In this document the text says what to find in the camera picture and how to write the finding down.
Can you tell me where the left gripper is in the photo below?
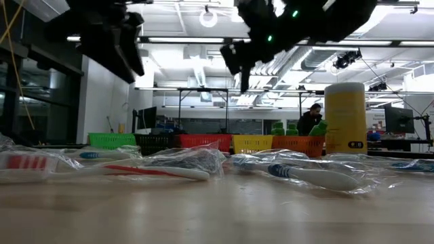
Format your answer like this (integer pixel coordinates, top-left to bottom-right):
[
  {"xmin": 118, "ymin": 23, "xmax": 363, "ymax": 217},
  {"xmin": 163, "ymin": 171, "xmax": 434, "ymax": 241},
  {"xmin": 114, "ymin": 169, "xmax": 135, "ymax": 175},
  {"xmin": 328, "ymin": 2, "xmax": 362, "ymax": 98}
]
[{"xmin": 45, "ymin": 0, "xmax": 146, "ymax": 85}]

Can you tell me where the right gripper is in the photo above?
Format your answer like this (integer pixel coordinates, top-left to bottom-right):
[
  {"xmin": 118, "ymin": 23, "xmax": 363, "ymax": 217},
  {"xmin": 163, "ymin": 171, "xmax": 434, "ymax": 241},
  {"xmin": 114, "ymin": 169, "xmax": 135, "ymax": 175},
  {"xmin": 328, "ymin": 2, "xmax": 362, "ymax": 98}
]
[{"xmin": 220, "ymin": 41, "xmax": 285, "ymax": 94}]

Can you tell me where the yellow plastic basket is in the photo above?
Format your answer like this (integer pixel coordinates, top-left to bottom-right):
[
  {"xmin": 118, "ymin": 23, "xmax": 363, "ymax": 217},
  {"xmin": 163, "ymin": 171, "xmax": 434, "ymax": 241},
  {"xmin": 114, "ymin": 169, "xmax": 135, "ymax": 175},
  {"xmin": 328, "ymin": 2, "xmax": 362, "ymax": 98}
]
[{"xmin": 232, "ymin": 134, "xmax": 274, "ymax": 155}]

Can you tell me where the black computer monitor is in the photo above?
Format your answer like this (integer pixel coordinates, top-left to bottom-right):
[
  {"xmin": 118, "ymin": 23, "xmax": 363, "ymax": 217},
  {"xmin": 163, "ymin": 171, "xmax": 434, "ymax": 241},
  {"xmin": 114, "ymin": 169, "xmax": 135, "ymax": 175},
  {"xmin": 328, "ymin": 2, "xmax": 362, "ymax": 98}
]
[
  {"xmin": 384, "ymin": 105, "xmax": 415, "ymax": 135},
  {"xmin": 132, "ymin": 106, "xmax": 158, "ymax": 133}
]

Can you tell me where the red plastic basket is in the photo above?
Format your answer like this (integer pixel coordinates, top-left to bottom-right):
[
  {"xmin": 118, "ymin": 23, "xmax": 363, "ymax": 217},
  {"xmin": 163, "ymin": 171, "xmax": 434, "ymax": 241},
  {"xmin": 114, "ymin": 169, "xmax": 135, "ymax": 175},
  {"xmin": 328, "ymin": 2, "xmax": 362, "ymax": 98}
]
[{"xmin": 176, "ymin": 134, "xmax": 233, "ymax": 153}]

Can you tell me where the person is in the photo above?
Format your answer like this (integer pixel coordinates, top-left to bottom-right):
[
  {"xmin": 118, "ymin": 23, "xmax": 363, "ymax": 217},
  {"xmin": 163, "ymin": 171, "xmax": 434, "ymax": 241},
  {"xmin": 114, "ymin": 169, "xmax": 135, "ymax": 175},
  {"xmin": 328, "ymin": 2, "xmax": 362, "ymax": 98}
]
[{"xmin": 296, "ymin": 103, "xmax": 323, "ymax": 137}]

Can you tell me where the orange plastic basket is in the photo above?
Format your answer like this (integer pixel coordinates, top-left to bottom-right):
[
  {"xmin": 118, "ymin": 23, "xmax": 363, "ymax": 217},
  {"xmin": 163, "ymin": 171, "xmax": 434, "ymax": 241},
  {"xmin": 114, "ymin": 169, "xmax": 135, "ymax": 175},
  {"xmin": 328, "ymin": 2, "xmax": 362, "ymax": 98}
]
[{"xmin": 271, "ymin": 136, "xmax": 326, "ymax": 159}]

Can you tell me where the green plastic basket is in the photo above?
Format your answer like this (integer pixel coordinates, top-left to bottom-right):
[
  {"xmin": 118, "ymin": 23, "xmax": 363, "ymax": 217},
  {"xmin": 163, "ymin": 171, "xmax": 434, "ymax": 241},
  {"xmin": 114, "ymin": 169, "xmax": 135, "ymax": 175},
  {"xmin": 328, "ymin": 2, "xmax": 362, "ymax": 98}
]
[{"xmin": 87, "ymin": 132, "xmax": 137, "ymax": 150}]

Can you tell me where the black hairnet in bag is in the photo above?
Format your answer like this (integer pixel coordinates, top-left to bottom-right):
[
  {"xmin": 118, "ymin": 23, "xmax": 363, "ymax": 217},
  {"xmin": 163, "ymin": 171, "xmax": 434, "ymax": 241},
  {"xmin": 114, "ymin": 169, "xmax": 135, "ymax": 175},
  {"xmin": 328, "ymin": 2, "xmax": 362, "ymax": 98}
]
[{"xmin": 149, "ymin": 142, "xmax": 227, "ymax": 178}]

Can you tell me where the black plastic basket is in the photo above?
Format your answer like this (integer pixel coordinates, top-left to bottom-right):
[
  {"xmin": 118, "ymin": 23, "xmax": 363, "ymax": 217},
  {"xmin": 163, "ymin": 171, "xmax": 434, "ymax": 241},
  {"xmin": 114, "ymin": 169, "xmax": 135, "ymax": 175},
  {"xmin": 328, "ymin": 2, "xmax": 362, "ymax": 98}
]
[{"xmin": 134, "ymin": 134, "xmax": 179, "ymax": 156}]

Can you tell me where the yellow canister white lid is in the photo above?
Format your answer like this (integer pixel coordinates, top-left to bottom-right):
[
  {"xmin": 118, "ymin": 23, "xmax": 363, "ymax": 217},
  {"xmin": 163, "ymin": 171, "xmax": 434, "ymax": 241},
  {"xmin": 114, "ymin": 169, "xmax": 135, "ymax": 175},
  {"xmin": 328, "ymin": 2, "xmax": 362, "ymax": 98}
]
[{"xmin": 324, "ymin": 82, "xmax": 368, "ymax": 156}]

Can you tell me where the red white wrapped toothbrush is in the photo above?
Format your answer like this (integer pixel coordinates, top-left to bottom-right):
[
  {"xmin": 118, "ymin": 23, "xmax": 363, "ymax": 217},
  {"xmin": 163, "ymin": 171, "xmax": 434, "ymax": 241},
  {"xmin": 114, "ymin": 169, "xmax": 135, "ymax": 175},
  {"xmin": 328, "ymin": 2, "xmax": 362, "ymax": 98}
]
[{"xmin": 0, "ymin": 134, "xmax": 211, "ymax": 184}]

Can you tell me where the black metal rack frame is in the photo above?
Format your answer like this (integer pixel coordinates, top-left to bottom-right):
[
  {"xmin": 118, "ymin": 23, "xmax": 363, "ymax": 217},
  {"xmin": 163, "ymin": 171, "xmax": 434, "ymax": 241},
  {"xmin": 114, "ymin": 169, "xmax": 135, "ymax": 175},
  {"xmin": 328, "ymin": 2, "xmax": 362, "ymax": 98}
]
[{"xmin": 134, "ymin": 86, "xmax": 322, "ymax": 135}]

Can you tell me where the silver ventilation duct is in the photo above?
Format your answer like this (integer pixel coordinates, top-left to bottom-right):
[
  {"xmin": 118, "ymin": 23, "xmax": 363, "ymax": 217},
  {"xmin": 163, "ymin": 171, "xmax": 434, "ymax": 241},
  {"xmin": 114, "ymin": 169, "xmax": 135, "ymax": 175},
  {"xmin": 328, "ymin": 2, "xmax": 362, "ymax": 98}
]
[{"xmin": 254, "ymin": 43, "xmax": 336, "ymax": 87}]

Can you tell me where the white ring lamp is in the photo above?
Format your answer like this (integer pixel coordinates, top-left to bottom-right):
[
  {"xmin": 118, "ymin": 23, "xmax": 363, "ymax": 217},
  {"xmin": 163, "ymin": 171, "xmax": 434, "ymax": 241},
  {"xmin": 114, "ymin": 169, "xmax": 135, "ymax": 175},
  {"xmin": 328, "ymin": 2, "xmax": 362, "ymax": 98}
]
[{"xmin": 199, "ymin": 8, "xmax": 219, "ymax": 28}]

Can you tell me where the yellow cable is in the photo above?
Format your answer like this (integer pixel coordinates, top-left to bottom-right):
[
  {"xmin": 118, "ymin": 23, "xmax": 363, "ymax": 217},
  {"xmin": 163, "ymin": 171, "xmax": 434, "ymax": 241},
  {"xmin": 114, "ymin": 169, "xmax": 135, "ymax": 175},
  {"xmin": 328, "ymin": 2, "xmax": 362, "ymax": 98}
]
[{"xmin": 0, "ymin": 0, "xmax": 36, "ymax": 130}]

